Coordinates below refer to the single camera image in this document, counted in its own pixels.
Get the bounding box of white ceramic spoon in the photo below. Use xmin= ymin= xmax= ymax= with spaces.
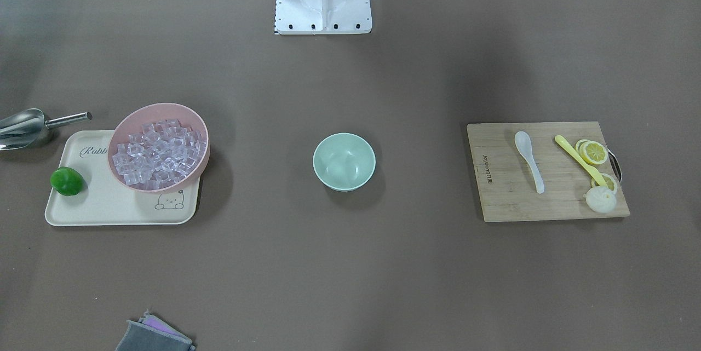
xmin=515 ymin=131 xmax=545 ymax=194

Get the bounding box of green lime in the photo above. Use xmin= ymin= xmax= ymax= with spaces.
xmin=50 ymin=166 xmax=86 ymax=196

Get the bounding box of grey folded cloth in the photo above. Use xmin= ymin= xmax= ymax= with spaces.
xmin=116 ymin=312 xmax=196 ymax=350

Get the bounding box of cream plastic tray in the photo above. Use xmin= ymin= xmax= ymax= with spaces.
xmin=44 ymin=130 xmax=200 ymax=226

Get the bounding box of mint green bowl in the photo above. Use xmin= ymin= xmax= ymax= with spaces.
xmin=312 ymin=133 xmax=377 ymax=192

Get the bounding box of bamboo cutting board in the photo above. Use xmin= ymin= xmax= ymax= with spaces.
xmin=466 ymin=121 xmax=630 ymax=223

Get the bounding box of yellow plastic knife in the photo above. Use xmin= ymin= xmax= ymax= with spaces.
xmin=554 ymin=135 xmax=607 ymax=187

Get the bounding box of steel ice scoop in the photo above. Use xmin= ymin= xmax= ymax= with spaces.
xmin=1 ymin=108 xmax=93 ymax=151

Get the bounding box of lemon slice stack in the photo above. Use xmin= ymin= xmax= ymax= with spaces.
xmin=575 ymin=139 xmax=609 ymax=166

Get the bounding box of pink bowl of ice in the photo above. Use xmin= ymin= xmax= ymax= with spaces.
xmin=107 ymin=102 xmax=212 ymax=194

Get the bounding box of lemon end piece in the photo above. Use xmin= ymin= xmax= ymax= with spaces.
xmin=584 ymin=186 xmax=617 ymax=214

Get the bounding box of lemon slice upper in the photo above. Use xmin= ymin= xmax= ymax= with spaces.
xmin=590 ymin=173 xmax=620 ymax=195

